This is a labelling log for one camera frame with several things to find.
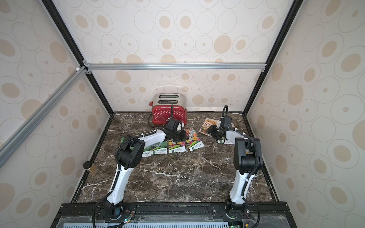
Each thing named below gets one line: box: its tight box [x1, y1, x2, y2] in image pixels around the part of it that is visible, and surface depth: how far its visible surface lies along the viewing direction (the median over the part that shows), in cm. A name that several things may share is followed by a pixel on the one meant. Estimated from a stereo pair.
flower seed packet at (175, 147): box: [168, 139, 186, 154], surface depth 102 cm
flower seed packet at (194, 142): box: [185, 128, 205, 152], surface depth 102 cm
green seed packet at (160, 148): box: [150, 140, 168, 155], surface depth 99 cm
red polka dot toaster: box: [149, 92, 188, 125], surface depth 105 cm
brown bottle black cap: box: [82, 161, 100, 175], surface depth 83 cm
